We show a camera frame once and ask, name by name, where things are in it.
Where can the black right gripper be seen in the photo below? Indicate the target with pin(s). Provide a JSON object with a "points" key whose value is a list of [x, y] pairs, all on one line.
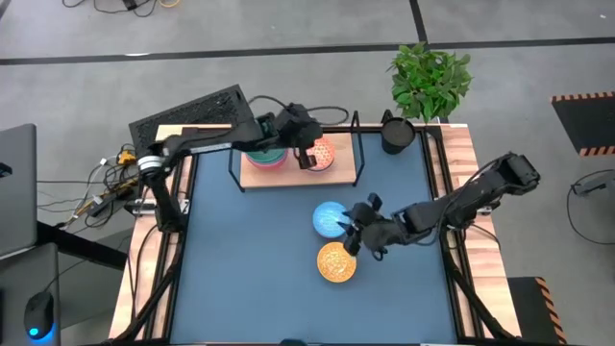
{"points": [[379, 230]]}

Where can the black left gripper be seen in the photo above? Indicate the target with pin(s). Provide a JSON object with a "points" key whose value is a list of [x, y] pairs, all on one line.
{"points": [[298, 127]]}

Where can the light blue star-patterned bowl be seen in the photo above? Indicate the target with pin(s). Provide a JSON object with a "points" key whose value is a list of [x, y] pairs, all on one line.
{"points": [[324, 154]]}

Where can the dark blue diamond-patterned bowl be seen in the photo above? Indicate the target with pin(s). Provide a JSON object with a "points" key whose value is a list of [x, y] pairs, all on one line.
{"points": [[327, 218]]}

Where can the orange patterned plate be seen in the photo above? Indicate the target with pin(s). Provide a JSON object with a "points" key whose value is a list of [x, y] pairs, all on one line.
{"points": [[336, 263]]}

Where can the plain teal green bowl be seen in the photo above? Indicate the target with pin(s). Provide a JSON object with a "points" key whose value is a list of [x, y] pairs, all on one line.
{"points": [[266, 155]]}

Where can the plain pink bowl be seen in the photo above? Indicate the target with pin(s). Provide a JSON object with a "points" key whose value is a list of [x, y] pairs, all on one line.
{"points": [[266, 166]]}

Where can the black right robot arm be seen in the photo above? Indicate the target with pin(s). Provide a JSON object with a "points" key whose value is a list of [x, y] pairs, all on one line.
{"points": [[480, 192]]}

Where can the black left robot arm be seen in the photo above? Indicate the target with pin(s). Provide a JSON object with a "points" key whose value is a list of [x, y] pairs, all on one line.
{"points": [[202, 144]]}

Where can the black plant pot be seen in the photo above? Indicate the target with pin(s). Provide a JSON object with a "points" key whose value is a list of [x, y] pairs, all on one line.
{"points": [[398, 135]]}

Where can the wooden table side board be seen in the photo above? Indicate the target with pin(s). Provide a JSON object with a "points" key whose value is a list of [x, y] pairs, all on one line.
{"points": [[149, 250], [454, 154]]}

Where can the green leafy plant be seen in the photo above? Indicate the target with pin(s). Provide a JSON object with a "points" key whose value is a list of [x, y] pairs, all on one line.
{"points": [[430, 79]]}

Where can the black power strip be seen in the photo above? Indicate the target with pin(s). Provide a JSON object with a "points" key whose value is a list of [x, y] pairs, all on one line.
{"points": [[110, 202]]}

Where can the black orange-striped floor mat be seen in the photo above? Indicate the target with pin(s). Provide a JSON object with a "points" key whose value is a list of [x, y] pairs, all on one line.
{"points": [[535, 312], [583, 122]]}

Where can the black power adapter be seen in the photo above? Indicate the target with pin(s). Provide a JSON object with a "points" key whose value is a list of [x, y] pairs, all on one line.
{"points": [[130, 4]]}

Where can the grey laptop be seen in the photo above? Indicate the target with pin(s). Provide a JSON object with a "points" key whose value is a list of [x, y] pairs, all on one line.
{"points": [[17, 187]]}

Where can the grey side desk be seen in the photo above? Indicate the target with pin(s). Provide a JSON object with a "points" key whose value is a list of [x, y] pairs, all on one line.
{"points": [[24, 274]]}

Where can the black computer mouse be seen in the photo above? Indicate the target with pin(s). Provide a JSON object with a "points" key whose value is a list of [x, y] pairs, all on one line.
{"points": [[39, 314]]}

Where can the wooden shelf with black frame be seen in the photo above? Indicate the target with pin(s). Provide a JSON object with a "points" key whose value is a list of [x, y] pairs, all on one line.
{"points": [[288, 175]]}

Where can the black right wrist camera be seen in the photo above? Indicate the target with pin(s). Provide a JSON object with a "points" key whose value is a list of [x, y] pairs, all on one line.
{"points": [[375, 202]]}

